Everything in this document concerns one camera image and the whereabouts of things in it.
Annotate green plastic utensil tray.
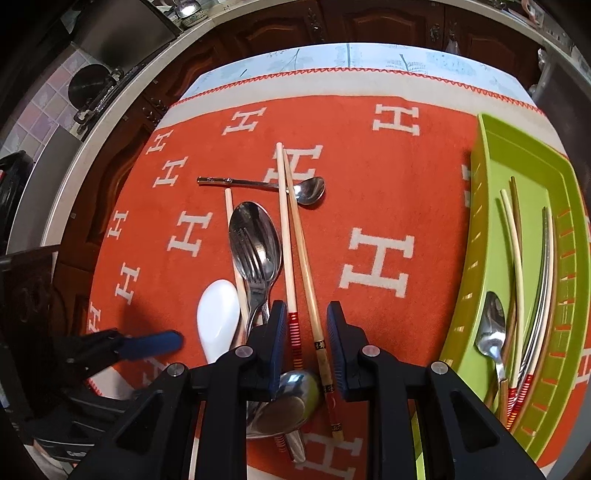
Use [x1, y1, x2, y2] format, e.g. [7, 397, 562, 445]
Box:
[440, 114, 590, 462]

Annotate small steel teaspoon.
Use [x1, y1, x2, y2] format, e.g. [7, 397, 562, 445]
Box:
[475, 291, 507, 383]

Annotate white ceramic soup spoon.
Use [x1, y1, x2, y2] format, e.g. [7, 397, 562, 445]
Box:
[197, 279, 240, 364]

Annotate blue floral tablecloth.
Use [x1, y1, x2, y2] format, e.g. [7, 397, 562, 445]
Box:
[182, 42, 532, 103]

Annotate black frying pan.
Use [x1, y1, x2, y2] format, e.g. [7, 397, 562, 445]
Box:
[68, 64, 114, 110]

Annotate steel fork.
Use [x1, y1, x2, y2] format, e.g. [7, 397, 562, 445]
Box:
[236, 227, 276, 334]

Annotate orange H-pattern table mat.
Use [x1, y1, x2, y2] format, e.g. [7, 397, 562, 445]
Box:
[87, 67, 590, 472]

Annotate bamboo chopstick red end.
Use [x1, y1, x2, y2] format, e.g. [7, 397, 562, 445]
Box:
[280, 149, 344, 442]
[223, 187, 250, 347]
[276, 142, 304, 370]
[500, 189, 525, 429]

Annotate steel range hood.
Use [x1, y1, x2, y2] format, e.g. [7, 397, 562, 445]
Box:
[72, 0, 181, 72]

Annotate steel chopstick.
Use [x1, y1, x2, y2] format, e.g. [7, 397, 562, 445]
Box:
[518, 207, 551, 391]

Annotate steel soup spoon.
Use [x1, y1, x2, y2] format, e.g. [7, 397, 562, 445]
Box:
[246, 370, 320, 439]

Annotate large steel spoon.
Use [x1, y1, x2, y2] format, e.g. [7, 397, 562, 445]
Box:
[228, 201, 283, 330]

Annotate small long-handled steel spoon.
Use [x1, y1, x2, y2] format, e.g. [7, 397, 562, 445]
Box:
[197, 177, 325, 207]

